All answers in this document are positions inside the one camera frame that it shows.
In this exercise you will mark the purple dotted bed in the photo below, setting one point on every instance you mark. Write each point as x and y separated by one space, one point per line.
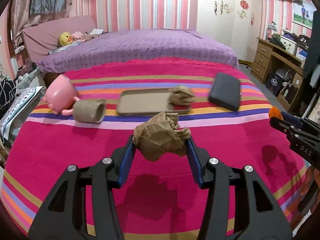
143 44

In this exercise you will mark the orange peel cup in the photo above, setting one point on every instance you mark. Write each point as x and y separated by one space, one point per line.
275 112

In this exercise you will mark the black box under desk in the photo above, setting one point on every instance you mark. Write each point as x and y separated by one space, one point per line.
275 83

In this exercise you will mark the wooden desk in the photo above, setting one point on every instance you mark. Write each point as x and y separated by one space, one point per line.
270 59

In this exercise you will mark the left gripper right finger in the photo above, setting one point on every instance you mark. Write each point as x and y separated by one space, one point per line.
198 159

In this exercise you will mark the brown paper ball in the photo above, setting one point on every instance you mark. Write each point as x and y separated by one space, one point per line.
159 135

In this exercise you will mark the pink piggy cup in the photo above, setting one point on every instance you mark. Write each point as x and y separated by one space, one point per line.
61 96

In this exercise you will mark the pink headboard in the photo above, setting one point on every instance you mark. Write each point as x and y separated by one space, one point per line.
39 40

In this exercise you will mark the brown paper roll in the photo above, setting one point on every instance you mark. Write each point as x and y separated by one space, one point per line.
89 111

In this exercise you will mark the yellow duck plush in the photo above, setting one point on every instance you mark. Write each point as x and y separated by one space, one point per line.
65 39

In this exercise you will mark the black phone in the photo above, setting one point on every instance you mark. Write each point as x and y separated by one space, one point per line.
225 92

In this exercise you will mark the white wardrobe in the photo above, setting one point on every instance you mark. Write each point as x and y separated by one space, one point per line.
234 23

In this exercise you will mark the black hanging garment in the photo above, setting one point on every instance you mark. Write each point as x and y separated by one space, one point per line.
312 58

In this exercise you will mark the white storage box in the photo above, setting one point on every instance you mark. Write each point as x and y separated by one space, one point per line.
290 45

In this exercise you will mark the brown phone case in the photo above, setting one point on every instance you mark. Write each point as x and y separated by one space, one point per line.
148 102

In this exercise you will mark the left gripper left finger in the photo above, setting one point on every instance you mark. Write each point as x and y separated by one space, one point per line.
122 158

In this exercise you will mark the striped pink bed blanket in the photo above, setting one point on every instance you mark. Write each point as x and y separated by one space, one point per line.
57 180

